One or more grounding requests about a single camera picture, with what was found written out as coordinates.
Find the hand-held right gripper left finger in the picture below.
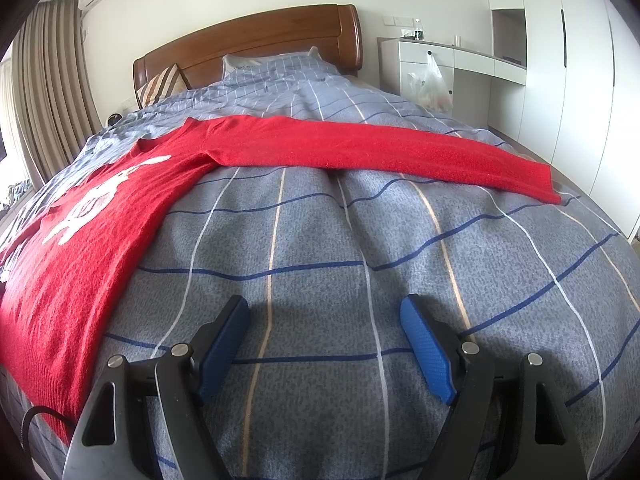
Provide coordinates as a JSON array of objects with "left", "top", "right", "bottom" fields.
[{"left": 62, "top": 296, "right": 250, "bottom": 480}]

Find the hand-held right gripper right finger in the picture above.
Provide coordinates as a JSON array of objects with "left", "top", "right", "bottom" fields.
[{"left": 400, "top": 294, "right": 586, "bottom": 480}]

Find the red knit sweater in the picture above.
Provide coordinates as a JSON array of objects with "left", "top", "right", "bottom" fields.
[{"left": 0, "top": 115, "right": 562, "bottom": 448}]

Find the pile of clothes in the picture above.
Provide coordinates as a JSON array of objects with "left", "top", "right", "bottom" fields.
[{"left": 0, "top": 180, "right": 32, "bottom": 209}]

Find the bed with blue plaid duvet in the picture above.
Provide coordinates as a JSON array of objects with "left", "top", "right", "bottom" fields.
[{"left": 0, "top": 52, "right": 640, "bottom": 480}]

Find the clear plastic bag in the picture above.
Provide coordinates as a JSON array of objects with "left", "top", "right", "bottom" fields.
[{"left": 406, "top": 52, "right": 453, "bottom": 113}]

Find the striped cushion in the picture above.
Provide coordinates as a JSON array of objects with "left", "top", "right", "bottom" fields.
[{"left": 136, "top": 63, "right": 193, "bottom": 108}]

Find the grey pillow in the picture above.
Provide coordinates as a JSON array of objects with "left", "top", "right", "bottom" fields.
[{"left": 221, "top": 46, "right": 323, "bottom": 81}]

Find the white built-in desk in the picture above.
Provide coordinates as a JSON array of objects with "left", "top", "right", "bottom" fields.
[{"left": 376, "top": 36, "right": 528, "bottom": 131}]

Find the white wardrobe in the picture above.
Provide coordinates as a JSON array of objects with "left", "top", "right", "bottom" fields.
[{"left": 482, "top": 0, "right": 640, "bottom": 241}]

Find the beige curtain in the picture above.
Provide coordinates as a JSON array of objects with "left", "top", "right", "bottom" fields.
[{"left": 0, "top": 0, "right": 103, "bottom": 186}]

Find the wooden headboard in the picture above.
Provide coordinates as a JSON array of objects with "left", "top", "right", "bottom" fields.
[{"left": 133, "top": 4, "right": 363, "bottom": 108}]

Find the black cable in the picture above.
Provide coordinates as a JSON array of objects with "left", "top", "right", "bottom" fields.
[{"left": 20, "top": 404, "right": 76, "bottom": 463}]

